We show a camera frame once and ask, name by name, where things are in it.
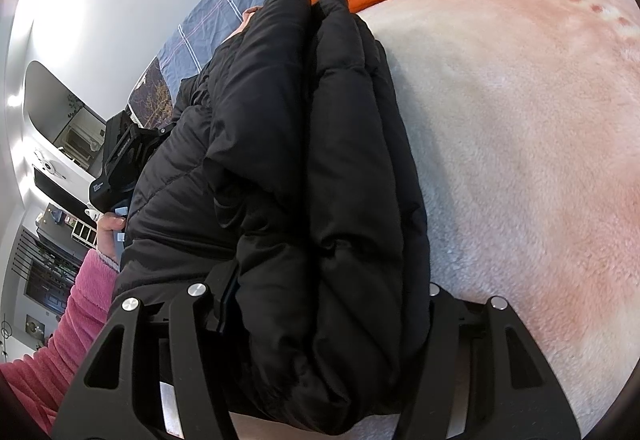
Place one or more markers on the dark printed bedding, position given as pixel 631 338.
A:
pixel 152 95

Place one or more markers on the blue plaid bedsheet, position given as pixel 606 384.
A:
pixel 225 5

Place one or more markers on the white cup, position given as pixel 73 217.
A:
pixel 91 212

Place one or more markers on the dark puffer jacket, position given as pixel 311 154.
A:
pixel 300 170

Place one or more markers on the dark shelf unit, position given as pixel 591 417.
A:
pixel 60 192

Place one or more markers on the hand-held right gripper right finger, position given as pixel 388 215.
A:
pixel 440 320

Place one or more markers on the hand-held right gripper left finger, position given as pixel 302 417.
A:
pixel 222 305

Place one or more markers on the person's left forearm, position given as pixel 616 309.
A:
pixel 65 330

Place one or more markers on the person's left hand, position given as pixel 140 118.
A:
pixel 107 232

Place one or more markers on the arched wall mirror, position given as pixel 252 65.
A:
pixel 55 110

